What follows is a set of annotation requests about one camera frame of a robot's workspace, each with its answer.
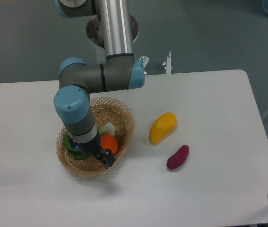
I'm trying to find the purple sweet potato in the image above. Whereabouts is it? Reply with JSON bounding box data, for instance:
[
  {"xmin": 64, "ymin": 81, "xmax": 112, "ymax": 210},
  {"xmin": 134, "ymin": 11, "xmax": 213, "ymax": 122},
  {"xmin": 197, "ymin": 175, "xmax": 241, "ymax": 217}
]
[{"xmin": 166, "ymin": 145, "xmax": 190, "ymax": 170}]

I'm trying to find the woven wicker basket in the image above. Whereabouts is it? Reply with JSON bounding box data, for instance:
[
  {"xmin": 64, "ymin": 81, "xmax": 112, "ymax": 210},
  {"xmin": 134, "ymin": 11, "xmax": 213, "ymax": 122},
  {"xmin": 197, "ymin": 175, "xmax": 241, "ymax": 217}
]
[{"xmin": 56, "ymin": 96, "xmax": 134, "ymax": 177}]

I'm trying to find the green bok choy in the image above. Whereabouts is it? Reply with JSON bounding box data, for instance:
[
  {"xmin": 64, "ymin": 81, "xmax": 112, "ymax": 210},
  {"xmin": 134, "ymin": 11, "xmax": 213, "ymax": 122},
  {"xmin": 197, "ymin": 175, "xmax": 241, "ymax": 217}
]
[{"xmin": 63, "ymin": 122, "xmax": 115, "ymax": 160}]

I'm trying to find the yellow mango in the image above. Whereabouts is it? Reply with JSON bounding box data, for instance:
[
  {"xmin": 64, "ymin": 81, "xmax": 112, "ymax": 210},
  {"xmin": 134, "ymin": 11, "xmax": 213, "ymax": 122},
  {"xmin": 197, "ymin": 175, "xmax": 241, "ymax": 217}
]
[{"xmin": 148, "ymin": 112, "xmax": 177, "ymax": 145}]

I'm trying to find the orange fruit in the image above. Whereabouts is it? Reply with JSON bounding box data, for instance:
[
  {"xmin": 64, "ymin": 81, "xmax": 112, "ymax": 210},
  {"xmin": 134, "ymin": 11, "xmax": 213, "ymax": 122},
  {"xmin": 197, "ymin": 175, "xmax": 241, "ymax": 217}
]
[{"xmin": 101, "ymin": 135, "xmax": 118, "ymax": 155}]

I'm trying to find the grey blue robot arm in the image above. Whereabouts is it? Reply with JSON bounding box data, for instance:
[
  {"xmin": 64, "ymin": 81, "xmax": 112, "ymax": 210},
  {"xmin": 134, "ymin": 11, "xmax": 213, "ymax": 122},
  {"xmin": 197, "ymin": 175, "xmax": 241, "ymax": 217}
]
[{"xmin": 53, "ymin": 0, "xmax": 145, "ymax": 168}]

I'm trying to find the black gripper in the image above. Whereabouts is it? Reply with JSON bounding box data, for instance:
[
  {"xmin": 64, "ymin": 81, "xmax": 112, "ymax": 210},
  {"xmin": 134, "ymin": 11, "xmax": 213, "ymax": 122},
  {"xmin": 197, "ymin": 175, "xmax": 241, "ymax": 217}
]
[{"xmin": 67, "ymin": 133, "xmax": 116, "ymax": 169}]

